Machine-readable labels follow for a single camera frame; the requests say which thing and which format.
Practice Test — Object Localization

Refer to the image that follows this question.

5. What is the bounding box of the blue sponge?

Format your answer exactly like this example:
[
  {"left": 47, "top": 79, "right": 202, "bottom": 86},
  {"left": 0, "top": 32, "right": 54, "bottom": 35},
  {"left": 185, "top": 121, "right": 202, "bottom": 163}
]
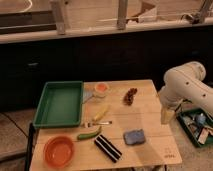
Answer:
[{"left": 123, "top": 129, "right": 146, "bottom": 145}]

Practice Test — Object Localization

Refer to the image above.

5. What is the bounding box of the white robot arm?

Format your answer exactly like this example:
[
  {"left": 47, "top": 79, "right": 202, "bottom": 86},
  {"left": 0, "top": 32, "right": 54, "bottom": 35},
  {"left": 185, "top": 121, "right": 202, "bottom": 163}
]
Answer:
[{"left": 158, "top": 61, "right": 213, "bottom": 124}]

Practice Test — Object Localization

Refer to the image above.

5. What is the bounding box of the green plastic tray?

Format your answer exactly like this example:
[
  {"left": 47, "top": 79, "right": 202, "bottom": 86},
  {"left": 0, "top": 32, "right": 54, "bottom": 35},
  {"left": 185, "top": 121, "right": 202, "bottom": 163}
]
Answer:
[{"left": 33, "top": 81, "right": 83, "bottom": 129}]

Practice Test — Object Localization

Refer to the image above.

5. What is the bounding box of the green bin with items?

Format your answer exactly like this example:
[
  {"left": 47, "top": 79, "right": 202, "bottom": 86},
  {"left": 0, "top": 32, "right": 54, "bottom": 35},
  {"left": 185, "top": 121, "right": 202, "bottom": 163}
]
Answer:
[{"left": 177, "top": 108, "right": 213, "bottom": 148}]

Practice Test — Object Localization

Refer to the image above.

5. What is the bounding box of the brown grape bunch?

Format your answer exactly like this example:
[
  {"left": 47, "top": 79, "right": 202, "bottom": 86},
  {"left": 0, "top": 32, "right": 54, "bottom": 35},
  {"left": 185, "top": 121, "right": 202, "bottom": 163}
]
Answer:
[{"left": 123, "top": 88, "right": 137, "bottom": 105}]

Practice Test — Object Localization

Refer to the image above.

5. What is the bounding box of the wooden folding table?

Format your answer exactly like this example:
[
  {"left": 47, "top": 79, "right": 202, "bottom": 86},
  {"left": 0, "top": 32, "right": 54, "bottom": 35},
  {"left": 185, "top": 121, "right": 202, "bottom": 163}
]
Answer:
[{"left": 30, "top": 80, "right": 182, "bottom": 171}]

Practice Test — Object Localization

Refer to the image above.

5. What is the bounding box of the metal fork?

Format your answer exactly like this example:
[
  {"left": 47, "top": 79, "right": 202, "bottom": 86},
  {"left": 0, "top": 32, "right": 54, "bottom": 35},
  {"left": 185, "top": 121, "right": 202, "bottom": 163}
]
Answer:
[{"left": 83, "top": 121, "right": 112, "bottom": 128}]

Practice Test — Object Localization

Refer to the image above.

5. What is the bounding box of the black striped brush block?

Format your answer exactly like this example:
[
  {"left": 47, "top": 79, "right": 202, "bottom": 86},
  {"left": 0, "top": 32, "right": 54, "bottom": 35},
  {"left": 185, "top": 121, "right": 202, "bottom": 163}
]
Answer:
[{"left": 94, "top": 135, "right": 122, "bottom": 163}]

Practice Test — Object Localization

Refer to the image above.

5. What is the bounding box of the orange cup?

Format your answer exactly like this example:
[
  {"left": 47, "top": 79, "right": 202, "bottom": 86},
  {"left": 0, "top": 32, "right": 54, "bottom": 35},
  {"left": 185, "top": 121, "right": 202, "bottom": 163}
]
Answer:
[{"left": 94, "top": 82, "right": 109, "bottom": 98}]

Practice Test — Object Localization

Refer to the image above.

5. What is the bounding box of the grey cloth piece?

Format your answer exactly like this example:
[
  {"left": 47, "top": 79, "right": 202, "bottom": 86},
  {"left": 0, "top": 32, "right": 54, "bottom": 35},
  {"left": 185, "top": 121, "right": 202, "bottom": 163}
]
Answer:
[{"left": 83, "top": 91, "right": 93, "bottom": 103}]

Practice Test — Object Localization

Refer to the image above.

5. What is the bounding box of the green chili pepper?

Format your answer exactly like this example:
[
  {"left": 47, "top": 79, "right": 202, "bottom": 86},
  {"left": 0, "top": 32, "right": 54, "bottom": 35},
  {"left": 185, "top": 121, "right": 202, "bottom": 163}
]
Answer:
[{"left": 77, "top": 126, "right": 102, "bottom": 140}]

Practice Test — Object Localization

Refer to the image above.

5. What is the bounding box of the orange plastic bowl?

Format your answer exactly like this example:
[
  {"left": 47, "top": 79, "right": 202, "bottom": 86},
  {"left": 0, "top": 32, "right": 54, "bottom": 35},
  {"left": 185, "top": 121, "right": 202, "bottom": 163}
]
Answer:
[{"left": 43, "top": 136, "right": 74, "bottom": 169}]

